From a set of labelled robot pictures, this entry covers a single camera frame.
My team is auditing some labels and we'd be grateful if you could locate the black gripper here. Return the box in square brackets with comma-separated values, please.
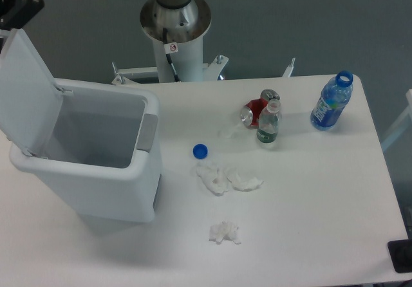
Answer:
[1, 0, 44, 30]

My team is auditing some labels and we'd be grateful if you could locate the white trash can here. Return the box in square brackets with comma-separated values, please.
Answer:
[1, 29, 162, 223]

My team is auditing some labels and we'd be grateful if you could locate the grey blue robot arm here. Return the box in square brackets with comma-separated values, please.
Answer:
[1, 0, 211, 43]

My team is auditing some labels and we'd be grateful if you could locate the blue bottle cap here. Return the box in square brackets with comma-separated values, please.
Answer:
[192, 143, 209, 160]

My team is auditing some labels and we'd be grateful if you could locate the clear white bottle cap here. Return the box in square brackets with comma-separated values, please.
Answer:
[219, 127, 236, 139]

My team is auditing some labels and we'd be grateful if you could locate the crushed red soda can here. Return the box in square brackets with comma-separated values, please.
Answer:
[239, 89, 280, 129]

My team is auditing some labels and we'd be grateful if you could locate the large crumpled white tissue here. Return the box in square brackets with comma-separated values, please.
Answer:
[196, 162, 264, 196]

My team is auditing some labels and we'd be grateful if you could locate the clear green-label bottle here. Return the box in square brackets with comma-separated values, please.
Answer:
[256, 98, 281, 144]

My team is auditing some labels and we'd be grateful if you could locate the small crumpled white tissue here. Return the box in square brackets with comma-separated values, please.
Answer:
[209, 221, 241, 245]

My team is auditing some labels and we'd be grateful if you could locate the blue plastic bottle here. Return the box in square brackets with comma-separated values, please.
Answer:
[310, 70, 353, 131]

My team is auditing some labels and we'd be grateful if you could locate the black device at edge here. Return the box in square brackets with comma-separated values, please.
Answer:
[388, 239, 411, 273]

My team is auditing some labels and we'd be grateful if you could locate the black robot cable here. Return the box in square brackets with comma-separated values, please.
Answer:
[162, 28, 181, 82]

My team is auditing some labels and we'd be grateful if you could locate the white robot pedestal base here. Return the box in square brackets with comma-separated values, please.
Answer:
[111, 39, 297, 86]

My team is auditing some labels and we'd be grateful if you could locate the white frame at right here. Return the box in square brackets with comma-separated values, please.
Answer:
[380, 89, 411, 152]

